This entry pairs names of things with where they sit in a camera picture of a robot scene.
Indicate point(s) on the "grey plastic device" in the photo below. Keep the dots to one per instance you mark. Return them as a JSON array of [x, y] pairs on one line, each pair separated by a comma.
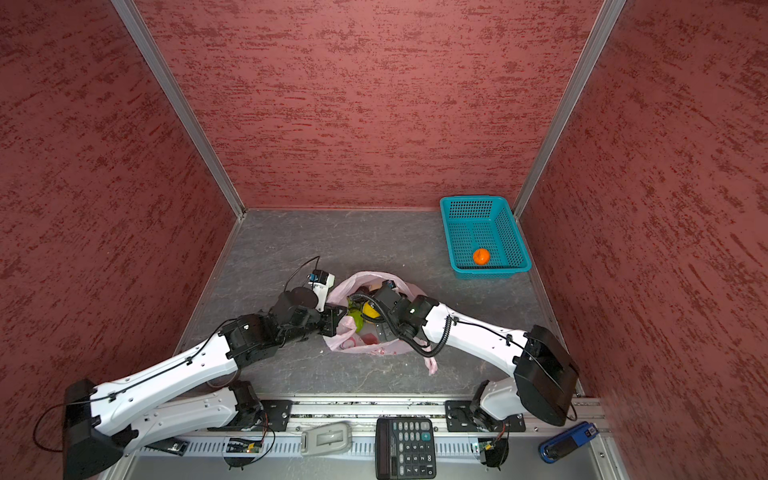
[[330, 439]]

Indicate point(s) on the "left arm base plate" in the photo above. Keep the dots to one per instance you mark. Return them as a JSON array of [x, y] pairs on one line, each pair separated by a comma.
[[270, 415]]

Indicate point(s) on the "black calculator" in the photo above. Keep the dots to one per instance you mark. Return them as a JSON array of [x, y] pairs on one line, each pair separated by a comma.
[[404, 448]]

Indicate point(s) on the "right circuit board with wires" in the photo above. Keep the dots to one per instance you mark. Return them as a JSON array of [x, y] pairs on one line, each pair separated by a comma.
[[493, 453]]

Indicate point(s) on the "orange fruit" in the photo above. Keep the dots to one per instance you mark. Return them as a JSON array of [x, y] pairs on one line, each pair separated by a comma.
[[481, 257]]

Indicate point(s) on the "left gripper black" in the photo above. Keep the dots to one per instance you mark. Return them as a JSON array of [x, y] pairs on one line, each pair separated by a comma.
[[332, 314]]

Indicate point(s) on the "yellow fruit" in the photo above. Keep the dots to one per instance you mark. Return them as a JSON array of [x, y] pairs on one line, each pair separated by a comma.
[[369, 313]]

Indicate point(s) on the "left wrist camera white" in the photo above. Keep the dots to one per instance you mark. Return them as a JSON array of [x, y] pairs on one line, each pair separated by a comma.
[[321, 282]]

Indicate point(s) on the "left circuit board with wires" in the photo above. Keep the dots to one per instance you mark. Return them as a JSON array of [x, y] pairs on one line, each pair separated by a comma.
[[241, 452]]

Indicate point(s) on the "green fruit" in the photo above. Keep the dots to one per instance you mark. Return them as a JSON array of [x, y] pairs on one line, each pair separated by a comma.
[[356, 315]]

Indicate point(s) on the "black remote stick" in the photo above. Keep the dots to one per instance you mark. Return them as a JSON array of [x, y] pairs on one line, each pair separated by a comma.
[[173, 446]]

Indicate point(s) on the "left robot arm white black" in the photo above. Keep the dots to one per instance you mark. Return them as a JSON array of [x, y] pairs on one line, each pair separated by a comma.
[[102, 423]]

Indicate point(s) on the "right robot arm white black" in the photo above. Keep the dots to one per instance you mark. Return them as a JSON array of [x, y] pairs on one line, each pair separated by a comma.
[[541, 376]]

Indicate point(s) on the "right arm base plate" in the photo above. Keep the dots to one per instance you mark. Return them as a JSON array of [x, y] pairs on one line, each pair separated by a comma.
[[466, 416]]

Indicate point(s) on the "circuit board with wires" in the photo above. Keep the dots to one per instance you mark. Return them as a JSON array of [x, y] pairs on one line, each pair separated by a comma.
[[493, 453], [241, 452]]

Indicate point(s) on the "blue handheld device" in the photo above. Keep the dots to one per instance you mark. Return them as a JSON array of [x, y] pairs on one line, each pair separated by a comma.
[[563, 444]]

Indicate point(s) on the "teal plastic basket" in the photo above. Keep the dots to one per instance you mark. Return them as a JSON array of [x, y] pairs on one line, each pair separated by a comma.
[[481, 221]]

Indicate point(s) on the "pink plastic bag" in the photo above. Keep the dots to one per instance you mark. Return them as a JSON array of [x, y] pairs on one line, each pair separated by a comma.
[[347, 339]]

